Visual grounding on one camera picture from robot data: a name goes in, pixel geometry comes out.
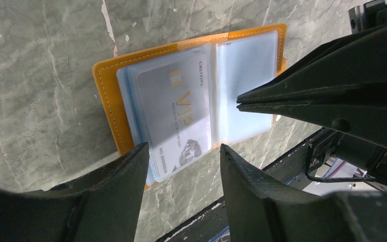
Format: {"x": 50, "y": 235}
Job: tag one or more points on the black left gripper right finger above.
{"x": 284, "y": 213}

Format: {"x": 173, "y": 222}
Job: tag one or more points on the orange card holder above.
{"x": 104, "y": 74}

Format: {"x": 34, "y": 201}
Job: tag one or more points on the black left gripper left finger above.
{"x": 102, "y": 205}

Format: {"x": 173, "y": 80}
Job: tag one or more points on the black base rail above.
{"x": 211, "y": 224}

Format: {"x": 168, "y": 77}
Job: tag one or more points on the silver VIP credit card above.
{"x": 174, "y": 99}

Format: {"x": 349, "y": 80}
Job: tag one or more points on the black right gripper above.
{"x": 355, "y": 66}

